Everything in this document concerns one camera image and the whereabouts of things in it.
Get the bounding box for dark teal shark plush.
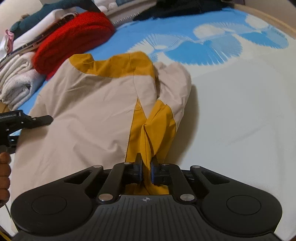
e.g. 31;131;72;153
10;0;101;39

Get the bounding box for white folded blanket stack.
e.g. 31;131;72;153
10;8;77;53

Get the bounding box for left hand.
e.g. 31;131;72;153
0;152;11;207

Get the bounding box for black clothes pile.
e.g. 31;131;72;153
133;0;233;21

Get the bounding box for blue white patterned bedsheet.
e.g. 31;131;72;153
0;6;296;241

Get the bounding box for cream folded quilt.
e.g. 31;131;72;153
1;52;46;110

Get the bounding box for beige and mustard jacket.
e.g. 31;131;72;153
11;52;192;199

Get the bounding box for red folded blanket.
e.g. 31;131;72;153
33;11;115;78

